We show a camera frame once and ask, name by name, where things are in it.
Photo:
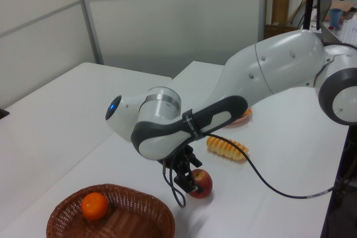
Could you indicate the grey partition post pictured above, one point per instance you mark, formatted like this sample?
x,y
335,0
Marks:
x,y
89,18

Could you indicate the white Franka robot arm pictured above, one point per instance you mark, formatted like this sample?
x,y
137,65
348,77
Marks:
x,y
279,65

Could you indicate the blue cup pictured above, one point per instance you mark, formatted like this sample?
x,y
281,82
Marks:
x,y
335,18

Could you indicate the pale ridged bread roll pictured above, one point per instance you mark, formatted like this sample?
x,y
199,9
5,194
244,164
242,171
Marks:
x,y
223,148

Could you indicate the grey laptop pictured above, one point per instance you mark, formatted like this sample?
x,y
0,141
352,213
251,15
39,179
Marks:
x,y
330,36

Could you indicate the toy orange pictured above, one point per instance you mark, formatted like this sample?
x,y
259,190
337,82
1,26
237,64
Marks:
x,y
94,206

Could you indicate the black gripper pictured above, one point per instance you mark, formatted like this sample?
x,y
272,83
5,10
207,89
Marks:
x,y
180,161

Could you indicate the wooden cabinet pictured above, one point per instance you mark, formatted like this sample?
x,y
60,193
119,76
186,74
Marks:
x,y
280,4

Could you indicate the white keyboard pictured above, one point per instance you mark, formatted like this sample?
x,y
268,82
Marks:
x,y
350,30

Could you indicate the brown woven basket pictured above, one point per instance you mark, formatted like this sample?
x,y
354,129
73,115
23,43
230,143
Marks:
x,y
134,221

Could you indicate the pink plate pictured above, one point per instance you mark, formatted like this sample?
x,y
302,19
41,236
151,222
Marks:
x,y
240,122

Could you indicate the red toy apple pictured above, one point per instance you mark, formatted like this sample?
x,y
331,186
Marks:
x,y
205,179

